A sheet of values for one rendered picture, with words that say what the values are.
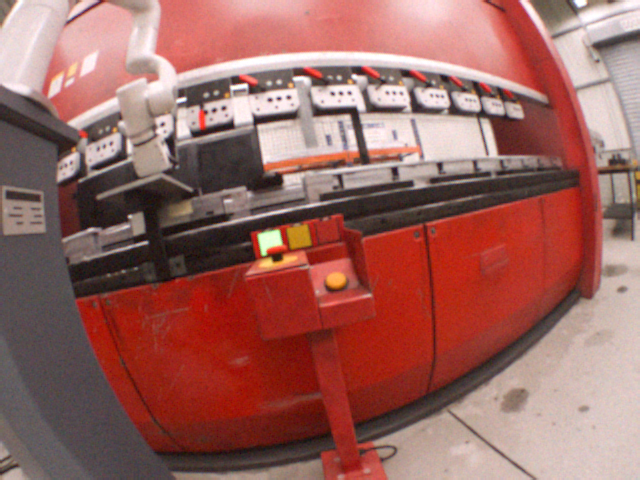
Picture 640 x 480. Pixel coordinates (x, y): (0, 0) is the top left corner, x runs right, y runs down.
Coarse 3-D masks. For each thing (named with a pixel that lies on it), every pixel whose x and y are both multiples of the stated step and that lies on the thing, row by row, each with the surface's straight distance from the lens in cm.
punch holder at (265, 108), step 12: (264, 72) 90; (276, 72) 90; (288, 72) 91; (276, 84) 88; (288, 84) 88; (252, 96) 85; (264, 96) 85; (276, 96) 86; (288, 96) 87; (252, 108) 84; (264, 108) 84; (276, 108) 84; (288, 108) 84; (252, 120) 90; (264, 120) 87; (276, 120) 89
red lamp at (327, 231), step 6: (318, 222) 57; (324, 222) 58; (330, 222) 58; (336, 222) 58; (318, 228) 57; (324, 228) 58; (330, 228) 58; (336, 228) 58; (318, 234) 58; (324, 234) 58; (330, 234) 58; (336, 234) 58; (324, 240) 58; (330, 240) 58
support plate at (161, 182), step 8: (152, 176) 58; (160, 176) 57; (128, 184) 61; (136, 184) 60; (144, 184) 60; (152, 184) 61; (160, 184) 63; (168, 184) 65; (176, 184) 67; (112, 192) 63; (120, 192) 63; (160, 192) 72; (168, 192) 75; (176, 192) 77; (184, 192) 80; (104, 200) 67; (112, 200) 69; (120, 200) 72
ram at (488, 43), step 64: (192, 0) 124; (256, 0) 116; (320, 0) 120; (384, 0) 135; (448, 0) 175; (64, 64) 144; (192, 64) 97; (320, 64) 95; (384, 64) 105; (512, 64) 182
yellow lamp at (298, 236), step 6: (288, 228) 57; (294, 228) 57; (300, 228) 57; (306, 228) 57; (288, 234) 57; (294, 234) 57; (300, 234) 57; (306, 234) 57; (294, 240) 57; (300, 240) 57; (306, 240) 57; (294, 246) 57; (300, 246) 58
